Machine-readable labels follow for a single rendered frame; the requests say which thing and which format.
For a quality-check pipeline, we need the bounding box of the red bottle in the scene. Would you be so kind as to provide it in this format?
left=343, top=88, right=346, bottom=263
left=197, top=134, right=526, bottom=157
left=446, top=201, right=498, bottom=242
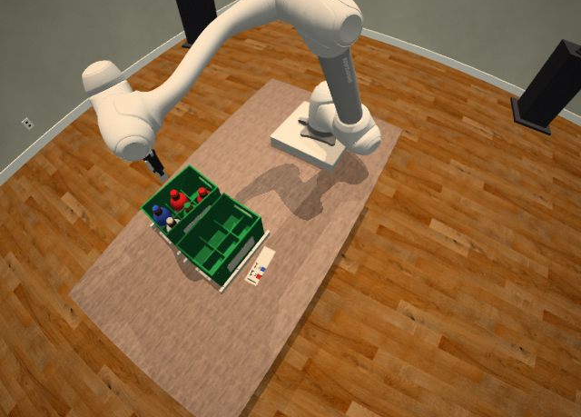
left=171, top=190, right=189, bottom=213
left=197, top=188, right=210, bottom=203

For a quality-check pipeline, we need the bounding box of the green crate with dividers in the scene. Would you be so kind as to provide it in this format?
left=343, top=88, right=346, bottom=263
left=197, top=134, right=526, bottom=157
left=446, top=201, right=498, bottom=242
left=175, top=201, right=264, bottom=287
left=141, top=172, right=221, bottom=245

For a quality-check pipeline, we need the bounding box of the cream bottle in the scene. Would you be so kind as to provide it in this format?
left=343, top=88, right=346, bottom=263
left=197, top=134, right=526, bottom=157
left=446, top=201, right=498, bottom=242
left=166, top=217, right=180, bottom=232

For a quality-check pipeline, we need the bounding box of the cream paper strip with colored squares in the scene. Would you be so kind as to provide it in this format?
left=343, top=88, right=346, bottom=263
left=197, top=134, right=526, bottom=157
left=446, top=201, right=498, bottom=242
left=245, top=247, right=276, bottom=286

